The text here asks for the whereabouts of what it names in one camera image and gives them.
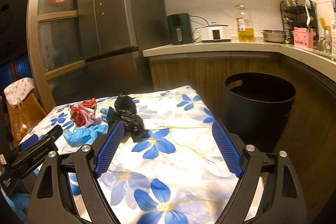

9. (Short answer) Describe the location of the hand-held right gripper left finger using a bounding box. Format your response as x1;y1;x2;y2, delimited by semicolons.
26;120;125;224

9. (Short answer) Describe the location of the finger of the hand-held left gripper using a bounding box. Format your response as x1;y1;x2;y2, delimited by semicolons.
21;126;63;149

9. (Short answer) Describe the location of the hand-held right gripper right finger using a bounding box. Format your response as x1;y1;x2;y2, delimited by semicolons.
211;119;307;224

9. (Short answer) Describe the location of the black trash bin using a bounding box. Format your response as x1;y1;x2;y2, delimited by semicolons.
224;72;296;151

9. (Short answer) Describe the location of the chair with yellow bag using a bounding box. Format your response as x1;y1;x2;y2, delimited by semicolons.
7;94;48;142

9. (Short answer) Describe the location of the blue glove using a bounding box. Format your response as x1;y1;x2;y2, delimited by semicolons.
63;108;116;146

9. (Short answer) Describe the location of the long black plastic bag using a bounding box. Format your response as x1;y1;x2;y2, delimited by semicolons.
106;94;150;143

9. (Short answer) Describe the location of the blue cloth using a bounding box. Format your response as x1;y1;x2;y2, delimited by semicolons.
9;192;30;207

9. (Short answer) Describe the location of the red and white wrapper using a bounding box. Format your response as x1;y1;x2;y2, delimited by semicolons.
70;98;97;127

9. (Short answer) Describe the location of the dotted white cloth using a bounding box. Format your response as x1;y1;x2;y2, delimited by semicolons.
4;77;35;105

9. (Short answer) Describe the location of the blue ribbed object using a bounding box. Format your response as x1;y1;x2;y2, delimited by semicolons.
0;57;28;83

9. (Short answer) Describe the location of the wooden kitchen counter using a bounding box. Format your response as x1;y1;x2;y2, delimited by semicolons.
143;40;336;188

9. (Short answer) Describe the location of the wooden glass door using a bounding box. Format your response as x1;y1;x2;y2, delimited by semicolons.
26;0;93;114

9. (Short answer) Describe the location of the white electric cooker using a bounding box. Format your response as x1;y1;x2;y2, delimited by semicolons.
201;22;232;43

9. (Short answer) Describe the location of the cooking oil bottle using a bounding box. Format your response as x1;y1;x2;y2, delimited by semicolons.
234;5;256;42

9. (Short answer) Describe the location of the steel bowl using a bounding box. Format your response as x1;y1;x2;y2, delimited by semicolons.
261;29;287;43

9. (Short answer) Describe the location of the black air fryer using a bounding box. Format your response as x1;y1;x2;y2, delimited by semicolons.
167;13;194;45

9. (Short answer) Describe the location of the pink utensil basket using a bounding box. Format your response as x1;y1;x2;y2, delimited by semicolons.
292;27;314;50

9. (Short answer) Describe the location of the grey refrigerator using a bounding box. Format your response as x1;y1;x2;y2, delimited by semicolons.
77;0;168;93

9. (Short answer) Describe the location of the black dish rack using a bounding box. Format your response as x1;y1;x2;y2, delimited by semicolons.
280;0;318;42

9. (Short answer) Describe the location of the black power cable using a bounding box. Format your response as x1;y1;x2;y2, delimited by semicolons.
189;15;210;42

